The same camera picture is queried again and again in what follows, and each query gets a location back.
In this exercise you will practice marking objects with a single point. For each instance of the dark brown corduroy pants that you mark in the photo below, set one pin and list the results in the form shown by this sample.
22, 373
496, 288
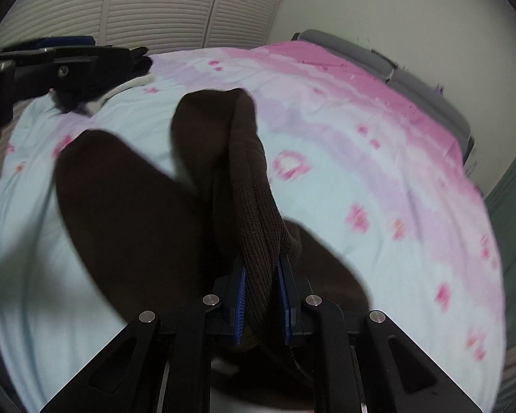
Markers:
153, 243

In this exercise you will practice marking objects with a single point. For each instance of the pink floral bed cover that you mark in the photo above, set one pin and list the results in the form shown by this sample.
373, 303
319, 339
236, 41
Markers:
360, 167

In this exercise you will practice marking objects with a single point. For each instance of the grey padded headboard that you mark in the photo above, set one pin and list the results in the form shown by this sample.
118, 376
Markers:
426, 98

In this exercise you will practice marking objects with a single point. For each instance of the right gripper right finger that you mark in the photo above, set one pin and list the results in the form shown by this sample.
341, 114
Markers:
294, 289

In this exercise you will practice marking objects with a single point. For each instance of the black and white clothes pile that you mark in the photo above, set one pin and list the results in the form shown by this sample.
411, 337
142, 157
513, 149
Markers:
85, 75

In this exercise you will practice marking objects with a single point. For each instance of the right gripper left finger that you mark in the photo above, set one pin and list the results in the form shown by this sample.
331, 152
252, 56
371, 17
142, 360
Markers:
235, 303

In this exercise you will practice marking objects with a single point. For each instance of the white louvered closet doors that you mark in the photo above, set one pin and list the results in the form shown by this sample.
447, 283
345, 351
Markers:
159, 25

